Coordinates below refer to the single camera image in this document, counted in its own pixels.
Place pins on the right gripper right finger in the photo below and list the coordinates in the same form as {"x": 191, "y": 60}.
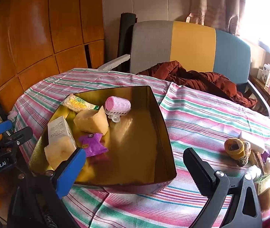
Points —
{"x": 244, "y": 209}

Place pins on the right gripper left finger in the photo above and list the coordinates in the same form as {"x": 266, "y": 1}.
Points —
{"x": 37, "y": 200}

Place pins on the green white medicine box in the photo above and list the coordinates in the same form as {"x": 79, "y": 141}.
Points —
{"x": 262, "y": 184}

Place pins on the white cardboard box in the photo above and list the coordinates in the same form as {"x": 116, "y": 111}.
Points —
{"x": 59, "y": 128}

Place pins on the yellow sponge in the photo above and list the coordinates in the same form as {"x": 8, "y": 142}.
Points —
{"x": 58, "y": 151}
{"x": 92, "y": 121}

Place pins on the white foam block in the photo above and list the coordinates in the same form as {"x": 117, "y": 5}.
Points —
{"x": 257, "y": 144}

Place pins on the green yellow snack bar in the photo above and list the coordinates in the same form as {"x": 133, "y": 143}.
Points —
{"x": 77, "y": 104}

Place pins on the purple snack packet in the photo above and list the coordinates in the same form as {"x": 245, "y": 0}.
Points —
{"x": 92, "y": 145}

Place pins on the pink hair roller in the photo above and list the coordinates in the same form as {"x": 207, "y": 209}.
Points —
{"x": 115, "y": 107}

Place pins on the gold metal tin box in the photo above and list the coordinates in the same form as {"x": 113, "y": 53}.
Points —
{"x": 139, "y": 158}

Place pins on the striped pink green tablecloth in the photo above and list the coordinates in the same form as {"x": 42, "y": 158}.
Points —
{"x": 193, "y": 119}

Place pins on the white boxes on table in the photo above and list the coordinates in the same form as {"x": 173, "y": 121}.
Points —
{"x": 264, "y": 75}

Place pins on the rust red jacket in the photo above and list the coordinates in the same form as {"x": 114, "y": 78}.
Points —
{"x": 209, "y": 82}

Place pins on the grey yellow blue armchair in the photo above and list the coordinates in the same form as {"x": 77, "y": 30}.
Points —
{"x": 195, "y": 47}

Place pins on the black rolled mat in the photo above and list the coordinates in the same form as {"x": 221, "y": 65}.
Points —
{"x": 127, "y": 21}

